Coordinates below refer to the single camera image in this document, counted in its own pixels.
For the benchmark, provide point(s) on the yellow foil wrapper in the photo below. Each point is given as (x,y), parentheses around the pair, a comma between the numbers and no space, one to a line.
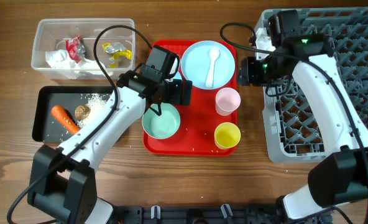
(117,51)

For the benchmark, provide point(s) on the crumpled white tissue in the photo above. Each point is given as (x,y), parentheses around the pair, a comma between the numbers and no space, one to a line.
(61,60)

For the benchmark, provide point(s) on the red foil wrapper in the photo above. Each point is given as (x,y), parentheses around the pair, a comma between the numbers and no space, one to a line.
(76,50)

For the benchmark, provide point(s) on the orange carrot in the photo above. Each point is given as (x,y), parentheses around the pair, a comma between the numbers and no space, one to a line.
(59,113)

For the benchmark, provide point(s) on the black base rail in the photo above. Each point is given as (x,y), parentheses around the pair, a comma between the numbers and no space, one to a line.
(265,213)

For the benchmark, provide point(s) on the small light blue bowl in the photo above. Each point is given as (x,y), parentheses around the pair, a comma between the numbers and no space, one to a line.
(177,76)

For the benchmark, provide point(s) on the yellow plastic cup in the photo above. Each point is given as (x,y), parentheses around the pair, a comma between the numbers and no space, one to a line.
(227,135)

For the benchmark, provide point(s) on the white rice pile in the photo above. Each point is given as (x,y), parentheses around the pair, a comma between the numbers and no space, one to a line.
(95,102)

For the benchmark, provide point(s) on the grey dishwasher rack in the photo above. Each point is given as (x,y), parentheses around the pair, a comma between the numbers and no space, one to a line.
(292,134)

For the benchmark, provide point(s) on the pink plastic cup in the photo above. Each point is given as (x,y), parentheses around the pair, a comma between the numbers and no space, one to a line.
(227,101)

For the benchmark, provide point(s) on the brown walnut shell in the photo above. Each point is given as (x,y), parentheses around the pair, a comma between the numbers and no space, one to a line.
(82,112)

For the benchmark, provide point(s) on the large light blue plate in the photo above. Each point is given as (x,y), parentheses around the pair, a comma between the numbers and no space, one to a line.
(195,64)

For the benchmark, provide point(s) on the black rectangular tray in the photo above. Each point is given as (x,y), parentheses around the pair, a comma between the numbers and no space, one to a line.
(46,128)

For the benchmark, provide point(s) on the red plastic tray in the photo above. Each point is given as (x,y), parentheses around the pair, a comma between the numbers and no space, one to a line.
(195,136)

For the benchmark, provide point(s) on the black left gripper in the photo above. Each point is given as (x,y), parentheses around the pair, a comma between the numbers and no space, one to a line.
(186,92)

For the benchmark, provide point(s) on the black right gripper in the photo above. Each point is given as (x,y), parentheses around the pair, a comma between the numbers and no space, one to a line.
(247,68)

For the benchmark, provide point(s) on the white plastic spoon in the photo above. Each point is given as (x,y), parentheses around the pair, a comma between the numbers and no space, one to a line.
(213,55)

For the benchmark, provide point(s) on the clear plastic waste bin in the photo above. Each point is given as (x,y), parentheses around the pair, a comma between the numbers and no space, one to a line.
(52,34)

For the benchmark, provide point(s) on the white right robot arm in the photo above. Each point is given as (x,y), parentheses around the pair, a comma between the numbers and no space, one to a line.
(307,59)

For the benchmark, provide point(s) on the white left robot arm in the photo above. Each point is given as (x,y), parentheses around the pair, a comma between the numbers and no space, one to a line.
(62,180)

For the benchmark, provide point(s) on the green bowl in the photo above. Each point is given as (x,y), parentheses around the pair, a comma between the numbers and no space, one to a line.
(163,126)

